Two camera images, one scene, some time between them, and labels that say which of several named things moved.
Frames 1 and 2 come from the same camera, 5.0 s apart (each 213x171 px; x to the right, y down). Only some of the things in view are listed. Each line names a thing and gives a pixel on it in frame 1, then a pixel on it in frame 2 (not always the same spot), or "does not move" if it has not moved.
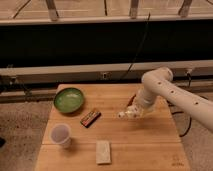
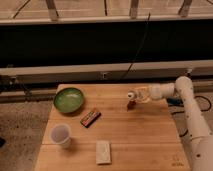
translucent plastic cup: [61, 134] does not move
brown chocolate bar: [90, 118] does not move
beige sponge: [103, 152] does not move
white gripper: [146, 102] -> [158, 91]
